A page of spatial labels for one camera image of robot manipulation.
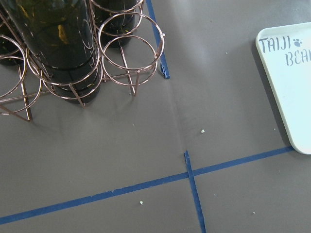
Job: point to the dark wine bottle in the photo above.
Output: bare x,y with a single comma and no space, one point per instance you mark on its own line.
105,9
58,33

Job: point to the dark wine bottle rear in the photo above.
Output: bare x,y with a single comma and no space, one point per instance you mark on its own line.
105,9

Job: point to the cream bear tray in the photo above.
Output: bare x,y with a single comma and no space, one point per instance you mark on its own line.
285,52

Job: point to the dark wine bottle front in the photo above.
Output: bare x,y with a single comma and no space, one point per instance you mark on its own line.
58,33

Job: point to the copper wire bottle rack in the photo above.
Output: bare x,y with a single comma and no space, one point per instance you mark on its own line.
131,65

